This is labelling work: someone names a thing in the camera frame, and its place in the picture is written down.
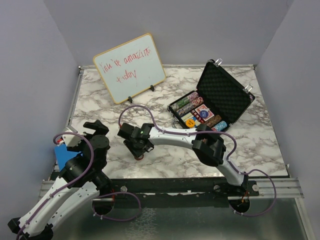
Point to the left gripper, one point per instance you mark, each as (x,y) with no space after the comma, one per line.
(100,128)

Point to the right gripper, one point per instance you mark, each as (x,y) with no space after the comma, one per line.
(135,152)

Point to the red 5 poker chip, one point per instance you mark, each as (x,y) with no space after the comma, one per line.
(139,158)

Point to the yellow big blind button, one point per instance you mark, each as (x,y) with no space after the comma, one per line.
(190,123)

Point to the blue small blind button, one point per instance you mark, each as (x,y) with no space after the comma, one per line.
(204,114)

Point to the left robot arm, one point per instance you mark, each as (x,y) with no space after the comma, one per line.
(80,179)

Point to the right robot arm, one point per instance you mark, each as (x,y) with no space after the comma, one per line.
(212,148)

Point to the blue plastic box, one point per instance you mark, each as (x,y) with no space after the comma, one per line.
(63,155)

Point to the blue playing card deck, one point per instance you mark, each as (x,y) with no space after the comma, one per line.
(190,116)

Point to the black poker chip case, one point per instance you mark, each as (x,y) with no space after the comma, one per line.
(220,92)

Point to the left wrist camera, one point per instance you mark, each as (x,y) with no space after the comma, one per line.
(68,139)

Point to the white whiteboard yellow frame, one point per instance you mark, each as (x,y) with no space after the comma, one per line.
(130,68)

